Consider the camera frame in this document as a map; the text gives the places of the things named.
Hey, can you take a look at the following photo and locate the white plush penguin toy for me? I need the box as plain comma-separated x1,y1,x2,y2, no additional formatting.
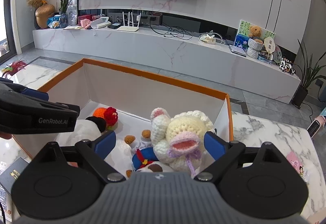
55,116,133,179

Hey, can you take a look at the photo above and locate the cream crochet sheep doll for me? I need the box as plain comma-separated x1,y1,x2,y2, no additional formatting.
150,108,213,176

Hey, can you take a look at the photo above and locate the sailor dog plush toy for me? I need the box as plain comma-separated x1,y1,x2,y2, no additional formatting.
124,130,173,178

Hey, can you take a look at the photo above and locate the dark grey gift box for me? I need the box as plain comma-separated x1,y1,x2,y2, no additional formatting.
0,157,29,194

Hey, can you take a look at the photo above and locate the person left hand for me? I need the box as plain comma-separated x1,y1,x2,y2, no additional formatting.
0,132,12,140

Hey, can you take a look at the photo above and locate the orange red crochet toy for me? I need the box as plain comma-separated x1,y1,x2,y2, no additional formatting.
93,107,118,128

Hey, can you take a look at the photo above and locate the red feather decoration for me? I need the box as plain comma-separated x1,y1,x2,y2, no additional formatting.
1,60,28,78

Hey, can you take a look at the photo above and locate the large orange cardboard box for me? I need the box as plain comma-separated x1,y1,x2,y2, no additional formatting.
11,58,234,161

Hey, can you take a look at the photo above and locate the white marble tv cabinet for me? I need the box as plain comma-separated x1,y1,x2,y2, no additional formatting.
33,28,301,103

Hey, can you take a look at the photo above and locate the pink small heater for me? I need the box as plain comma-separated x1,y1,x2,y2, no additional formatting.
307,115,325,138

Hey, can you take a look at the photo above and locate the cow figurine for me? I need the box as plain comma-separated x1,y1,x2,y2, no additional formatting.
279,58,296,75

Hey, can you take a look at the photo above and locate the white woven baskets stack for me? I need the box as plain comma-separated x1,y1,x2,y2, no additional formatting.
247,39,264,59

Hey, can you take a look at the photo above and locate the golden vase with dried flowers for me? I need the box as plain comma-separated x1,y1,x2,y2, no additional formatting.
26,0,56,29

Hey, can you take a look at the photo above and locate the potted plant right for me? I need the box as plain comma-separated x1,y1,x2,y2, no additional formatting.
292,40,325,109

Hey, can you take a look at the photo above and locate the white power strip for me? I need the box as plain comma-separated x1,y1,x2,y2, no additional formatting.
198,31,225,45

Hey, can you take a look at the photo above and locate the round paper fan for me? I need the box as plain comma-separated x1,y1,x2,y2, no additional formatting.
264,36,275,61

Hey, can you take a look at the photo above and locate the painted flower picture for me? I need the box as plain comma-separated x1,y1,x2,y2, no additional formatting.
234,20,275,51

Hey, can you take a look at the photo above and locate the brown teddy bear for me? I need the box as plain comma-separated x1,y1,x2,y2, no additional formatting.
249,25,263,44

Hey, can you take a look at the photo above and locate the white wifi router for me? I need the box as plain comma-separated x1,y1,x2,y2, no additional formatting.
117,12,141,32

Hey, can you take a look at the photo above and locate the pink keychain card package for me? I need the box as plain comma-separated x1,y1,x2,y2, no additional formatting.
287,151,309,183

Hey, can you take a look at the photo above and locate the black cables bundle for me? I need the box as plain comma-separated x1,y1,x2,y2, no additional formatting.
149,19,194,41

